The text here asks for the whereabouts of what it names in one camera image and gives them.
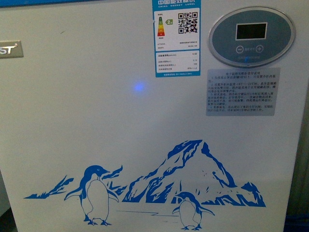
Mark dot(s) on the white chest freezer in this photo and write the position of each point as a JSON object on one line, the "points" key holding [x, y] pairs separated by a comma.
{"points": [[92, 141]]}

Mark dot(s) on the blue energy label sticker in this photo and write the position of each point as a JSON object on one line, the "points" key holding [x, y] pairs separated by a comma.
{"points": [[177, 37]]}

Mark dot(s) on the grey instruction sticker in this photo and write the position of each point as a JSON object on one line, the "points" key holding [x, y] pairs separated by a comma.
{"points": [[242, 92]]}

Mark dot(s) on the oval temperature control panel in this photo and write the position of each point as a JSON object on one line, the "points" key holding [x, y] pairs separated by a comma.
{"points": [[251, 37]]}

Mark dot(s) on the silver brand logo plate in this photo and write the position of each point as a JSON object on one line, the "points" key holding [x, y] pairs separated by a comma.
{"points": [[11, 49]]}

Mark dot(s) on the blue plastic shopping basket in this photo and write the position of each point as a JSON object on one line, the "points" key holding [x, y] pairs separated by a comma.
{"points": [[296, 223]]}

